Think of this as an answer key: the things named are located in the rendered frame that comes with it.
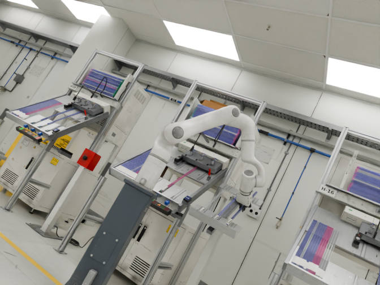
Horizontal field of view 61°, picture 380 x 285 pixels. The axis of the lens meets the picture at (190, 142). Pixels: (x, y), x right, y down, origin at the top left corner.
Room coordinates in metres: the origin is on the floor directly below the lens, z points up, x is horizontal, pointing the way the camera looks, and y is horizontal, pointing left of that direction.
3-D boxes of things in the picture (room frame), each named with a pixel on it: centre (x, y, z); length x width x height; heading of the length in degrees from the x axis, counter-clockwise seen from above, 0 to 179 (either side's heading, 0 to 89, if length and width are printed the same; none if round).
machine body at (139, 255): (3.00, -0.14, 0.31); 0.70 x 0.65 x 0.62; 63
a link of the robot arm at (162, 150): (1.91, 0.13, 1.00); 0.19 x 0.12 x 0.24; 17
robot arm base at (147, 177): (1.88, 0.12, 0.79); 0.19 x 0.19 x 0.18
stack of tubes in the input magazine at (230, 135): (2.86, -0.14, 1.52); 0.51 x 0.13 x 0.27; 63
